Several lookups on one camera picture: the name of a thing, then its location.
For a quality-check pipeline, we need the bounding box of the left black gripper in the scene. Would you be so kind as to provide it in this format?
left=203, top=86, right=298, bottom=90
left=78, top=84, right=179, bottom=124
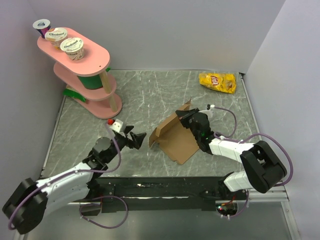
left=105, top=125, right=146, bottom=163

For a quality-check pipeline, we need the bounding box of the brown cardboard box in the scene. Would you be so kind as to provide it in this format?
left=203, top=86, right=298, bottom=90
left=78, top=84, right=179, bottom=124
left=148, top=112, right=199, bottom=165

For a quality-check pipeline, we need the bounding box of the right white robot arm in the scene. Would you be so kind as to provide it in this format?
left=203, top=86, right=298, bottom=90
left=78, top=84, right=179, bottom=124
left=175, top=104, right=293, bottom=200

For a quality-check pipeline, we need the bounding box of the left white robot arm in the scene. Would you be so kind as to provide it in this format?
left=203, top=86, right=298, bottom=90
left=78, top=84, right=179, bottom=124
left=2, top=125, right=147, bottom=235

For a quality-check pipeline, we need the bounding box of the yellow chips bag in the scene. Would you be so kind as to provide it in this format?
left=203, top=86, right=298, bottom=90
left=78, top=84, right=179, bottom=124
left=198, top=72, right=237, bottom=94

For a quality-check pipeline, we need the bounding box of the pink tiered shelf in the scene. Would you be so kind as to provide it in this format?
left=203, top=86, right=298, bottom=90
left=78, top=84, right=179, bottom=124
left=37, top=28, right=122, bottom=119

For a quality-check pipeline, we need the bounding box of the white Chobani yogurt cup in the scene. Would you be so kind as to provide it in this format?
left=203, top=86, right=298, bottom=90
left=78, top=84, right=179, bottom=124
left=60, top=37, right=85, bottom=61

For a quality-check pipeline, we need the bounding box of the orange Chobani yogurt cup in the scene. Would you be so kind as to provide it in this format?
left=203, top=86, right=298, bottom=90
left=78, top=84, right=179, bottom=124
left=44, top=27, right=68, bottom=49

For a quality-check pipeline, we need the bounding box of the purple yogurt cup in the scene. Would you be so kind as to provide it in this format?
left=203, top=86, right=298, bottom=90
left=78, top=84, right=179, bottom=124
left=32, top=18, right=51, bottom=39

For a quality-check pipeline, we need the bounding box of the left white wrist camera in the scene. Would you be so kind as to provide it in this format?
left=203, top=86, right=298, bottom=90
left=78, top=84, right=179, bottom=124
left=106, top=119, right=125, bottom=133

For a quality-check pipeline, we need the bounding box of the purple cable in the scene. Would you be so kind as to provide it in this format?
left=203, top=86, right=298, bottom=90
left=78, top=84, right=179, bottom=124
left=7, top=124, right=122, bottom=230
left=219, top=189, right=250, bottom=221
left=213, top=106, right=294, bottom=187
left=79, top=195, right=129, bottom=228

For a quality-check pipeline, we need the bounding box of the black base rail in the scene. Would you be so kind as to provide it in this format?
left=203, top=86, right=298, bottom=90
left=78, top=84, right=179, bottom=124
left=78, top=176, right=247, bottom=213

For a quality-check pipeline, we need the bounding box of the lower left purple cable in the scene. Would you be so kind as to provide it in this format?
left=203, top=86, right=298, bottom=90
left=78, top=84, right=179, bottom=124
left=79, top=195, right=129, bottom=228

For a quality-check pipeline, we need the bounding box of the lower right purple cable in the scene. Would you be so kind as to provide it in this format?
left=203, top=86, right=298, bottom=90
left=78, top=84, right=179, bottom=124
left=219, top=189, right=250, bottom=221

